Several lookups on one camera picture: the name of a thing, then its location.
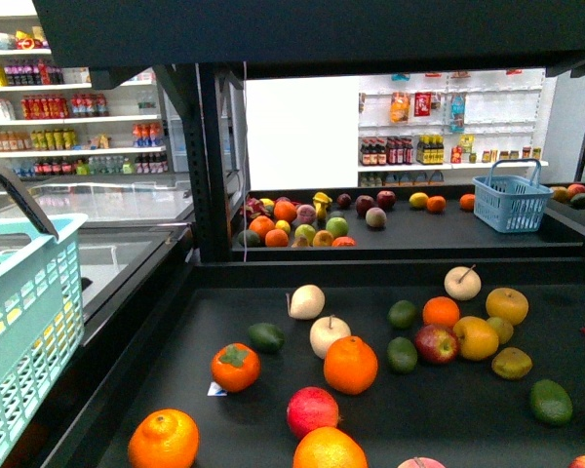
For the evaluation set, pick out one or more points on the light teal plastic basket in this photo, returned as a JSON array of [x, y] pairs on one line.
[[41, 316]]

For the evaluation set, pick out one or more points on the blue basket on far shelf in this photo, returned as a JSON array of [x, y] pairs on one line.
[[511, 204]]

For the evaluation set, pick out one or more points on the pile of far fruits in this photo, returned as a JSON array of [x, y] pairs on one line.
[[347, 221]]

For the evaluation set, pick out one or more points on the white pear left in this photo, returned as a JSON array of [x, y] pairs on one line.
[[306, 302]]

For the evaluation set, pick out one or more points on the dark green avocado left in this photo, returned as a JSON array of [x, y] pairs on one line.
[[266, 337]]

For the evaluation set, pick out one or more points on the green lime upper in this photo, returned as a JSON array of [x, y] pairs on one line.
[[402, 314]]

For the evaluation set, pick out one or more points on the green lime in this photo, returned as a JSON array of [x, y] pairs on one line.
[[402, 314], [550, 403], [401, 355]]

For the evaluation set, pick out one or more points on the big orange in middle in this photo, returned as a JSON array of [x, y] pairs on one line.
[[350, 366]]

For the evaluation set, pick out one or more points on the orange persimmon with green leaf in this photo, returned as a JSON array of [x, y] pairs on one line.
[[235, 367]]

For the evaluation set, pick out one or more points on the green lime lower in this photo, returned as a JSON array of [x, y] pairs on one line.
[[401, 355]]

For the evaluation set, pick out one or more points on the small tangerine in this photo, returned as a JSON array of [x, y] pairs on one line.
[[441, 310]]

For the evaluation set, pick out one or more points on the red pomegranate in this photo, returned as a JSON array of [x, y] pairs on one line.
[[311, 408]]

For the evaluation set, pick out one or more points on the white pear right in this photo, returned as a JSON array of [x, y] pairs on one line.
[[462, 283]]

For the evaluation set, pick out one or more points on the red yellow apple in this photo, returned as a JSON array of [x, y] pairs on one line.
[[436, 344]]

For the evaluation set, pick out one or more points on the yellow orange fruit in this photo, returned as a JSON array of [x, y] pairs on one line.
[[477, 340]]

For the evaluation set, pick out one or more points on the orange at front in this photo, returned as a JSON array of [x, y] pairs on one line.
[[328, 447]]

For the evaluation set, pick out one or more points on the golden orange top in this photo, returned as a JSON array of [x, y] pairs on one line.
[[508, 304]]

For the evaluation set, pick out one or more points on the brown kiwi upper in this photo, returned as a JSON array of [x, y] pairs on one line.
[[502, 327]]

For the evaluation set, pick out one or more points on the brown kiwi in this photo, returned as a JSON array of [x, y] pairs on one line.
[[502, 327], [512, 363]]

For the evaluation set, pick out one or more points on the large bumpy orange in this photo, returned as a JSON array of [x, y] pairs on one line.
[[165, 438]]

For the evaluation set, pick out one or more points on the brown kiwi lower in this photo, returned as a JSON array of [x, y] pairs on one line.
[[512, 363]]

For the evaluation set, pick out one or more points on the pink peach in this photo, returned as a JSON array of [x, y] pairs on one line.
[[421, 462]]

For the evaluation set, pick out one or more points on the green lime right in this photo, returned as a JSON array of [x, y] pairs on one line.
[[550, 403]]

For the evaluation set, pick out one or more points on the black shelf post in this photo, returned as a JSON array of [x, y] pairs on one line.
[[219, 229]]

